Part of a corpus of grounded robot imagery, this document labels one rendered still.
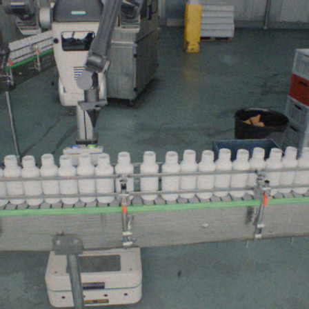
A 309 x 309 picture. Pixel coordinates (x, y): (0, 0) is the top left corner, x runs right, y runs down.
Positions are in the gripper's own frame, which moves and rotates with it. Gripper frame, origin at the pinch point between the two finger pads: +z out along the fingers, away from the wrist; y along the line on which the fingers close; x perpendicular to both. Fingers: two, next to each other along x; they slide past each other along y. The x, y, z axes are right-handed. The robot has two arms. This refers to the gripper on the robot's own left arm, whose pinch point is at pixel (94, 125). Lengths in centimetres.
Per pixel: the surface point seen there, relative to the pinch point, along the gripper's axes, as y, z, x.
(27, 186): -26.3, 13.2, -19.5
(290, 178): 59, 17, -40
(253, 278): 96, 113, 22
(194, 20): 365, -79, 645
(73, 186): -12.1, 14.3, -22.4
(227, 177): 37, 14, -35
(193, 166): 25.6, 9.8, -32.2
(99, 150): -0.4, 7.2, -10.2
